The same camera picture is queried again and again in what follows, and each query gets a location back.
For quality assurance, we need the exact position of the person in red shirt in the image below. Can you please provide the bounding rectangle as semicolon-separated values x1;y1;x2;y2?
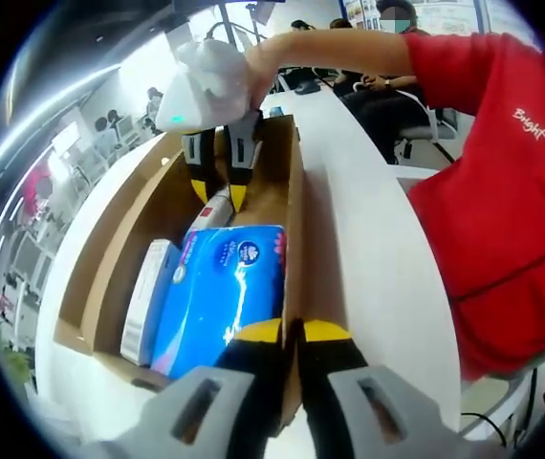
403;31;545;407

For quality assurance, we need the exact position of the red wall screen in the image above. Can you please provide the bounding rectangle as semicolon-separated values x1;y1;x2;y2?
21;164;52;207

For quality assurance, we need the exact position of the blue-framed wall poster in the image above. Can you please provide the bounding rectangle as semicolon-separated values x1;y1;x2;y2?
413;0;493;34

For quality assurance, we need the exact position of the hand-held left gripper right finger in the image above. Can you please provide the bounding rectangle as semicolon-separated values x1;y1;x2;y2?
297;317;475;459

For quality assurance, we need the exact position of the green potted plant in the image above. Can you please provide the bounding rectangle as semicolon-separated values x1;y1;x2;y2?
0;334;34;393

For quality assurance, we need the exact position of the cardboard shoe box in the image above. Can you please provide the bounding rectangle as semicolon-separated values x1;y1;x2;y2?
54;113;353;426

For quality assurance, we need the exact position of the white slim box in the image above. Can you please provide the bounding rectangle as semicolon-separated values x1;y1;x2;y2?
120;237;183;367

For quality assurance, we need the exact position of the white office chair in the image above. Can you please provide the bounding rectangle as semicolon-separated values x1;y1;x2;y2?
394;102;460;166

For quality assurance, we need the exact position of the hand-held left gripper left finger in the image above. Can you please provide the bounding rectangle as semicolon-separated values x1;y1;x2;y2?
104;318;289;459

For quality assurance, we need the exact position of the person's right hand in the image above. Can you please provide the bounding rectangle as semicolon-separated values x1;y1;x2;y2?
245;46;279;114

